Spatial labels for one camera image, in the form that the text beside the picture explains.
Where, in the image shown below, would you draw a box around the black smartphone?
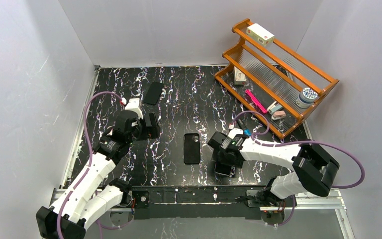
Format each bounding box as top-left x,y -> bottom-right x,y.
214,162 -> 235,177

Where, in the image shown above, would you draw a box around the black phone case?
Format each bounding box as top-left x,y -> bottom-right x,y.
143,82 -> 164,105
183,133 -> 201,165

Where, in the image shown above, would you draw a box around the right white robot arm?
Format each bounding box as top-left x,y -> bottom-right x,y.
207,129 -> 340,202

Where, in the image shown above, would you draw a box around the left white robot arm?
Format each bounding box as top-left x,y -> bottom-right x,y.
36,110 -> 160,239

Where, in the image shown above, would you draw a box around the flat black phone case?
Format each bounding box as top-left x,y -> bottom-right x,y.
143,82 -> 164,105

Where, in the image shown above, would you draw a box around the blue capped black marker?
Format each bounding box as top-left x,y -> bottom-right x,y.
236,119 -> 251,136

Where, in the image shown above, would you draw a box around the pink comb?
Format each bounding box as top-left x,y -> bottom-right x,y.
244,89 -> 268,114

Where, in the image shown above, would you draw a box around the small white red box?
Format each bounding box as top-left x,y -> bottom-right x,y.
233,67 -> 247,86

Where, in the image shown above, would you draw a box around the orange wooden shelf rack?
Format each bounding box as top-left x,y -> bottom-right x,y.
215,18 -> 339,139

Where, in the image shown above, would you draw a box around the white box on shelf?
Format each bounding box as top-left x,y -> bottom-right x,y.
245,23 -> 275,46

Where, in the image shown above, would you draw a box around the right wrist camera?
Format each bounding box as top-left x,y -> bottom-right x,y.
228,128 -> 243,139

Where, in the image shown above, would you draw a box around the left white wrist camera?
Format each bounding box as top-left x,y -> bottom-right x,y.
124,98 -> 143,119

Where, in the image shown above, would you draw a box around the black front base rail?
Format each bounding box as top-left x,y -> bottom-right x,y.
132,185 -> 263,220

